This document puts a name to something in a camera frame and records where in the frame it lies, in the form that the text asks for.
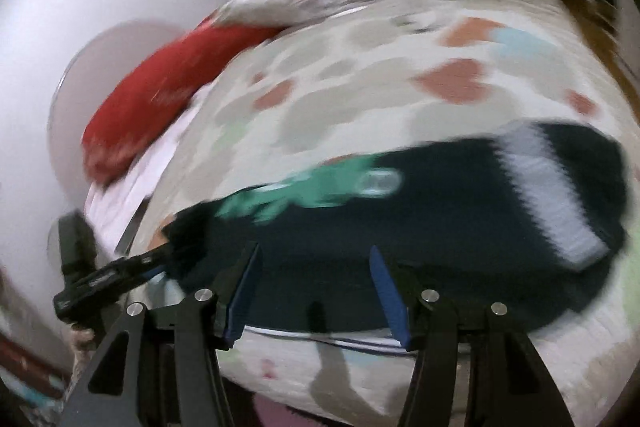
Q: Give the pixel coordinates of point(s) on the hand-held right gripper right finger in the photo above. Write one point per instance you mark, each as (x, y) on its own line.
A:
(390, 299)

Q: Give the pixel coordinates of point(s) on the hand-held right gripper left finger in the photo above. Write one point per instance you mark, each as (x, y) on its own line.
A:
(241, 297)

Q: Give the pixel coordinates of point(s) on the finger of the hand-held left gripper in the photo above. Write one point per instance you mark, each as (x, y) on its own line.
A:
(145, 263)

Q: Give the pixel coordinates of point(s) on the dark sock green pattern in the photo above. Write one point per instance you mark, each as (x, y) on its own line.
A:
(425, 237)

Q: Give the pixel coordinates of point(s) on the person's left hand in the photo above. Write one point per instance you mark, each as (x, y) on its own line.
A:
(82, 338)

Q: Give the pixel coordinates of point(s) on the red pillow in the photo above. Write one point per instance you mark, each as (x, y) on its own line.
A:
(165, 97)

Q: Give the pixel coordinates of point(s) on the heart-patterned bed sheet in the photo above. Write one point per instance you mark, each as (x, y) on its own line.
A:
(400, 107)

